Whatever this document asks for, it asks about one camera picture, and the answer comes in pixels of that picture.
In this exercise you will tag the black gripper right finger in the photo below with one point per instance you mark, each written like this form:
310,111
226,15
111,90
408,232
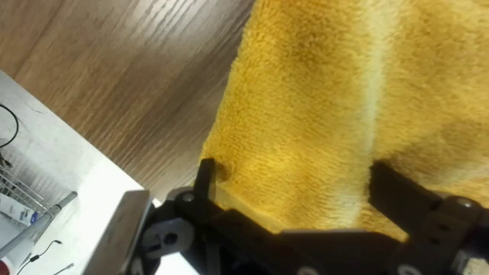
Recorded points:
432,230

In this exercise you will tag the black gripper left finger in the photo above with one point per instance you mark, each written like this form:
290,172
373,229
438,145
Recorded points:
122,235

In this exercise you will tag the yellow towel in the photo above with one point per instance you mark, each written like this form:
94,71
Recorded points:
314,102

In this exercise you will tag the white tube package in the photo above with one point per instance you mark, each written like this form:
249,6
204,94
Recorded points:
15,212

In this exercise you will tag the red perforated crate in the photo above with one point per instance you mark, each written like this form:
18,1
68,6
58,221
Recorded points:
4,268

